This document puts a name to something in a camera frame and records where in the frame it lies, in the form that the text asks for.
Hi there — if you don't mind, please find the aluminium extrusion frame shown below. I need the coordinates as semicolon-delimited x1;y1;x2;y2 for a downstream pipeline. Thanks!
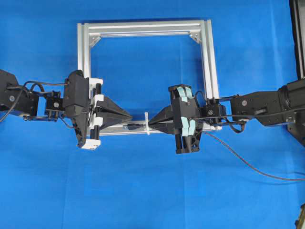
76;19;223;137

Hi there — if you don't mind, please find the white string loop tie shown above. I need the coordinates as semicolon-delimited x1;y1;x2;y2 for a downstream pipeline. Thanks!
144;112;150;135

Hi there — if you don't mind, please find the black wire with plug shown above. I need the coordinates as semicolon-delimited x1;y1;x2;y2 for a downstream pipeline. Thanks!
122;115;305;182

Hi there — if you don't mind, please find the right black teal gripper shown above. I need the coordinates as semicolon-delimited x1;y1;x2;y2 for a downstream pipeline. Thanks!
149;84;203;154

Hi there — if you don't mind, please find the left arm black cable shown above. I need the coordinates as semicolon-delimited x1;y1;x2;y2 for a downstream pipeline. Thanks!
0;81;79;129

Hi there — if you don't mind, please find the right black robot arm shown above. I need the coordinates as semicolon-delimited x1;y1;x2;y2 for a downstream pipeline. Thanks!
148;80;305;154

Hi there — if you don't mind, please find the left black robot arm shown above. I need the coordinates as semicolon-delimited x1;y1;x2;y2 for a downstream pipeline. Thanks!
0;70;132;150

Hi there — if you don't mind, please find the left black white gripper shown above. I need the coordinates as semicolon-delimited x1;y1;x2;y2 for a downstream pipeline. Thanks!
62;70;132;150

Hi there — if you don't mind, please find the dark object right bottom edge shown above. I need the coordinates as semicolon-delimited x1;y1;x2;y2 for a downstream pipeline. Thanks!
295;204;305;229

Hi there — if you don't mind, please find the black metal stand right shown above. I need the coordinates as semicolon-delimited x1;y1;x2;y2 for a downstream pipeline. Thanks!
285;0;305;141

